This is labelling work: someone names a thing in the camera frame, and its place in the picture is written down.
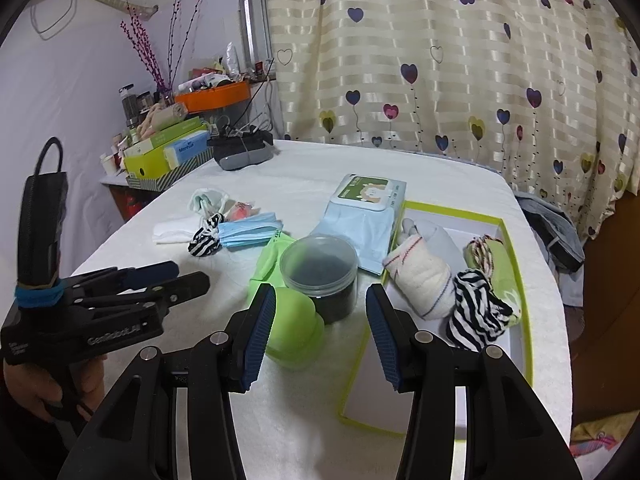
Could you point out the tall dark glass jar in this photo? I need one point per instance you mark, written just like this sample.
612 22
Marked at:
129 107

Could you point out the white folded cloth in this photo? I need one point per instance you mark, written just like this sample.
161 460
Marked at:
172 232

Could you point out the orange tray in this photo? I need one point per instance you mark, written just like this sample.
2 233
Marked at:
215 97

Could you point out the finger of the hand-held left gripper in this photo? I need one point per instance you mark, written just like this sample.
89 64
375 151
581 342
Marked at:
192 282
150 272

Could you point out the small dark glass jar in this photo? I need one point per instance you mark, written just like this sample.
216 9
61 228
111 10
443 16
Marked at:
145 102

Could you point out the green-rimmed cardboard box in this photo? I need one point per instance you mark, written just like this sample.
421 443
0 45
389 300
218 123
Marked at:
372 395

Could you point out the black white striped sock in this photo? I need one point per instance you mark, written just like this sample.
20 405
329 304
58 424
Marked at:
202 242
475 310

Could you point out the white mint sock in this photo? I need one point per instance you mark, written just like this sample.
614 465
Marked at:
205 197

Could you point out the colourful cloth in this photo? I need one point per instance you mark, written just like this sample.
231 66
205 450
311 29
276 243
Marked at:
595 437

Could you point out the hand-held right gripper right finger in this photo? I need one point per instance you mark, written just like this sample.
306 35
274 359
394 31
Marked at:
382 340

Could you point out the striped patterned box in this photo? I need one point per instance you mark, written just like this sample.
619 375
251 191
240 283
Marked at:
160 180

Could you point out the clear packet with red contents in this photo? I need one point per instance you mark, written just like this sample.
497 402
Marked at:
240 210

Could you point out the bright green sock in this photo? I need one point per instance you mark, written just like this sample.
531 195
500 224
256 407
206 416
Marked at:
270 265

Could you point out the side table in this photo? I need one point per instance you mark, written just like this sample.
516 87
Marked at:
130 205

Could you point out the blue face mask stack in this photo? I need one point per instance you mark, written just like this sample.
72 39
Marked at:
250 232

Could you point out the beige rolled cloth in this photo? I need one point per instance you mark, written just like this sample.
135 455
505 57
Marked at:
165 117

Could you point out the purple flower branches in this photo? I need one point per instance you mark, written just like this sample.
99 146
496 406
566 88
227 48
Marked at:
162 80

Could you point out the grey black headset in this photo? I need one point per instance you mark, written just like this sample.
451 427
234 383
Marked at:
240 157

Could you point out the window frame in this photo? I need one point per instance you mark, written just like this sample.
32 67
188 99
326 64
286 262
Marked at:
250 20

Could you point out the cream sock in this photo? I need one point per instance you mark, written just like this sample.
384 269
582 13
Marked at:
420 280

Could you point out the small white cup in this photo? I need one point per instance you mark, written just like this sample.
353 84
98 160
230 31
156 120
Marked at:
106 165

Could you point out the grey clothing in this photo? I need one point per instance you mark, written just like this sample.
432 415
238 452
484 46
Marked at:
555 230

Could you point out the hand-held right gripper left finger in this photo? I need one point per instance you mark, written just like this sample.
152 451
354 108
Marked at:
257 340

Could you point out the clear jar with dark contents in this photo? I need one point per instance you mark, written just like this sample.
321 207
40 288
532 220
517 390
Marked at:
320 265

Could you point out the pile of toiletries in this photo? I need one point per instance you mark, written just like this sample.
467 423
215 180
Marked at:
210 80

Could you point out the blue white box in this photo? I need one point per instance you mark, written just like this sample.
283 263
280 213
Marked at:
187 147

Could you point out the light blue wet wipes pack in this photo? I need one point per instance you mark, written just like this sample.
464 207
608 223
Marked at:
360 230

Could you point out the person's left hand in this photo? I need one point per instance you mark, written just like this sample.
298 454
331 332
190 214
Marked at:
27 385

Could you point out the green striped sock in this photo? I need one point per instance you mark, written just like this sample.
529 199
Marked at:
500 270

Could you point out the green cosmetic jar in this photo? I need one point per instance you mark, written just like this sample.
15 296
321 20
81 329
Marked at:
295 325

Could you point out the yellow-green file box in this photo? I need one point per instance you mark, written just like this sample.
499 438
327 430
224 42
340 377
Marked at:
145 165

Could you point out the cream curtain with hearts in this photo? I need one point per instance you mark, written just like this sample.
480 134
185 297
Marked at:
425 35

